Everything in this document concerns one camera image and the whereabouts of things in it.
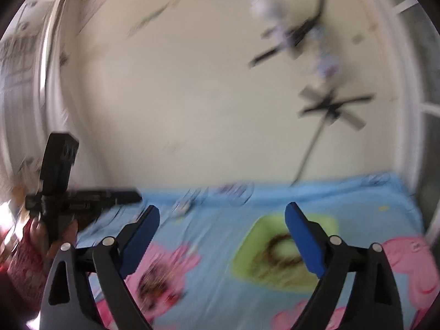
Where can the blue cartoon printed blanket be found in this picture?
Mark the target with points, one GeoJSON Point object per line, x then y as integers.
{"type": "Point", "coordinates": [213, 282]}

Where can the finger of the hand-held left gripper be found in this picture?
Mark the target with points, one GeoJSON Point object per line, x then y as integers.
{"type": "Point", "coordinates": [106, 197]}

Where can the green plastic tray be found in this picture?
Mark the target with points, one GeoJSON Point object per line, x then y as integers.
{"type": "Point", "coordinates": [285, 227]}

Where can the white door frame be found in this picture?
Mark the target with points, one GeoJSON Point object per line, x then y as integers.
{"type": "Point", "coordinates": [53, 75]}

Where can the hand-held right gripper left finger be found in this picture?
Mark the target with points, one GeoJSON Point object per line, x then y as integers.
{"type": "Point", "coordinates": [137, 244]}

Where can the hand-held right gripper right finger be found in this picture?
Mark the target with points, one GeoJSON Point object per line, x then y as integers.
{"type": "Point", "coordinates": [306, 244]}

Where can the brown jewelry pieces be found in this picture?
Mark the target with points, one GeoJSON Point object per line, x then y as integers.
{"type": "Point", "coordinates": [271, 257]}

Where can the person's left hand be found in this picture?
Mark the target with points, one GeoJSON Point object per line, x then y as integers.
{"type": "Point", "coordinates": [36, 235]}

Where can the black tape cross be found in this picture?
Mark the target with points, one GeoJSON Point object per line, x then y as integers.
{"type": "Point", "coordinates": [302, 29]}
{"type": "Point", "coordinates": [335, 105]}

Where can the small white device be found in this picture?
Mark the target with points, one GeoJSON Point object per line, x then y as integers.
{"type": "Point", "coordinates": [182, 208]}

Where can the white object taped to wall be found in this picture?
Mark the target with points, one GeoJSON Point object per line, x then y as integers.
{"type": "Point", "coordinates": [271, 10]}

